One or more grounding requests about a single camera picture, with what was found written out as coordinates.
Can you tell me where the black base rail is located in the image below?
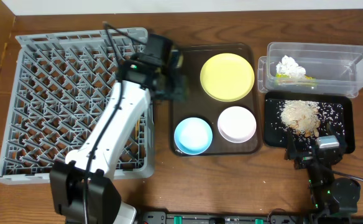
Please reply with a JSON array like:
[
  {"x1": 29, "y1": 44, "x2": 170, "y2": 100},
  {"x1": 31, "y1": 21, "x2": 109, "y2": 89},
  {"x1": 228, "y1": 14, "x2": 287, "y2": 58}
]
[{"x1": 131, "y1": 210, "x2": 363, "y2": 224}]

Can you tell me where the black food waste tray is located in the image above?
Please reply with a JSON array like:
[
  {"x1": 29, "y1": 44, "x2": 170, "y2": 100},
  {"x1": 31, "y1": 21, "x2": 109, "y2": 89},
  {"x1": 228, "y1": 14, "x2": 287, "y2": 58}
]
[{"x1": 264, "y1": 91, "x2": 356, "y2": 154}]

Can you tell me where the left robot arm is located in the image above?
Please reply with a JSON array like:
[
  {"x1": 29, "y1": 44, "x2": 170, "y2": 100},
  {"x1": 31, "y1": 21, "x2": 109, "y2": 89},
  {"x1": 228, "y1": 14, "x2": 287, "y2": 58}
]
[{"x1": 49, "y1": 34, "x2": 186, "y2": 223}]

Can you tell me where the yellow round plate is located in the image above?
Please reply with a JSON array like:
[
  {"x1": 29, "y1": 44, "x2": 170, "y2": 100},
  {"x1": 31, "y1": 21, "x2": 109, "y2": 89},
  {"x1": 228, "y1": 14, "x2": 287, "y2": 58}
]
[{"x1": 200, "y1": 53, "x2": 255, "y2": 102}]

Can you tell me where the light blue bowl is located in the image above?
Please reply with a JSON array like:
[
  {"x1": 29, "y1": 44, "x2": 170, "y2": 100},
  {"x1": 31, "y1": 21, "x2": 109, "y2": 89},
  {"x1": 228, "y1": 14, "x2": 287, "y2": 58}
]
[{"x1": 173, "y1": 117, "x2": 213, "y2": 156}]

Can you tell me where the white bowl with food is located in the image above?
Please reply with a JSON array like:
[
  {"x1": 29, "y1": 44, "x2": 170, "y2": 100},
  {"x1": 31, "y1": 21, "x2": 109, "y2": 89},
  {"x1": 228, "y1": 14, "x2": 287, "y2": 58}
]
[{"x1": 218, "y1": 106, "x2": 257, "y2": 143}]

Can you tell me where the rice food scraps pile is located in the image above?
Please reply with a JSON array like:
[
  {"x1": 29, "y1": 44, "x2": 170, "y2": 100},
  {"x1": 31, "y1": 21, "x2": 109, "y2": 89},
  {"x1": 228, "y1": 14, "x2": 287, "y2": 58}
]
[{"x1": 267, "y1": 98, "x2": 347, "y2": 146}]

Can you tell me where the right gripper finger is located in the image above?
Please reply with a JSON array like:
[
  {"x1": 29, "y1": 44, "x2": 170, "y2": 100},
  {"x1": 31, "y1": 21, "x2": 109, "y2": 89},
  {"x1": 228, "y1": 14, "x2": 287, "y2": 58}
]
[
  {"x1": 284, "y1": 128, "x2": 296, "y2": 160},
  {"x1": 326, "y1": 123, "x2": 343, "y2": 143}
]

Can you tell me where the white napkin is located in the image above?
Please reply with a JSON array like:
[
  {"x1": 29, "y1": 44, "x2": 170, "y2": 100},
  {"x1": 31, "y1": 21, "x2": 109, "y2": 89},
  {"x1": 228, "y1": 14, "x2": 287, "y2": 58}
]
[{"x1": 276, "y1": 55, "x2": 306, "y2": 77}]

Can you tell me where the grey plastic dish rack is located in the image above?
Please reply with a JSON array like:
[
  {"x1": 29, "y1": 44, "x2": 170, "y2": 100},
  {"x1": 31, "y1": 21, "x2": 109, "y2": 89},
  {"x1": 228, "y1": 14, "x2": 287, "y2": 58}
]
[{"x1": 0, "y1": 27, "x2": 148, "y2": 185}]

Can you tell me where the wooden chopstick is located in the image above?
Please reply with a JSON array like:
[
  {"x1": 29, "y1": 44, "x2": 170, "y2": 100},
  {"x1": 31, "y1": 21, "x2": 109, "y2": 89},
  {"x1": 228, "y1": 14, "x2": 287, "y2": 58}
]
[{"x1": 135, "y1": 118, "x2": 140, "y2": 140}]

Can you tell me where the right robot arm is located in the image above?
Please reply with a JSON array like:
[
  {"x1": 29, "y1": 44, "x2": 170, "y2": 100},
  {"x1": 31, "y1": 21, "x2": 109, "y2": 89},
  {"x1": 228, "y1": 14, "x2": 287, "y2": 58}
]
[{"x1": 285, "y1": 124, "x2": 361, "y2": 223}]

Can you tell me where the dark brown serving tray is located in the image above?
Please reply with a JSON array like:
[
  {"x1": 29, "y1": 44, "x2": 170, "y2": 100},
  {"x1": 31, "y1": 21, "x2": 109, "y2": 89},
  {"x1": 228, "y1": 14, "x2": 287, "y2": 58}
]
[{"x1": 169, "y1": 44, "x2": 263, "y2": 157}]

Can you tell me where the clear plastic waste bin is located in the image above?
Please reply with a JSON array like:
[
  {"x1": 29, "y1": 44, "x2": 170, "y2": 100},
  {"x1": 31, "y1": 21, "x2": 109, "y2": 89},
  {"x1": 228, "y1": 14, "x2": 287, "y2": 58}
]
[{"x1": 257, "y1": 42, "x2": 363, "y2": 98}]

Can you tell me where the green orange snack wrapper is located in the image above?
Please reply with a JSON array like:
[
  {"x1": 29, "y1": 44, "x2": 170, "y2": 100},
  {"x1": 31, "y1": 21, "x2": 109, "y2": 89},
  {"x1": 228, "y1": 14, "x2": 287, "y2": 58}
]
[{"x1": 275, "y1": 73, "x2": 315, "y2": 85}]

